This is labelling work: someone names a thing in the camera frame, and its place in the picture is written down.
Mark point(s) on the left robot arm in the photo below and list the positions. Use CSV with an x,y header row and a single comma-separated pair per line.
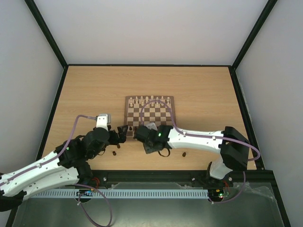
x,y
66,165

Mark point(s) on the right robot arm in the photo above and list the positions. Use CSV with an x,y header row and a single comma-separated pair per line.
x,y
229,144

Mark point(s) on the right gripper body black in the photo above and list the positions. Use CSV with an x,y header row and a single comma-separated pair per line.
x,y
144,133

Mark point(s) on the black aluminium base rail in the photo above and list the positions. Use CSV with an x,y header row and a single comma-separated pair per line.
x,y
195,178

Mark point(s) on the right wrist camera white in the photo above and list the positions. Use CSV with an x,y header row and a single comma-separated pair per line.
x,y
151,126

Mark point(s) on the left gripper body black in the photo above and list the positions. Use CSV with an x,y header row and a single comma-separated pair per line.
x,y
115,140

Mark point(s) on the light blue cable duct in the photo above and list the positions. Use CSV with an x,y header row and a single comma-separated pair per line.
x,y
125,194

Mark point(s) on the wooden chess board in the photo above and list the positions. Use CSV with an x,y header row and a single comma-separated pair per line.
x,y
158,114

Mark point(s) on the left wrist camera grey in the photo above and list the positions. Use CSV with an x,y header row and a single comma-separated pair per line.
x,y
103,120

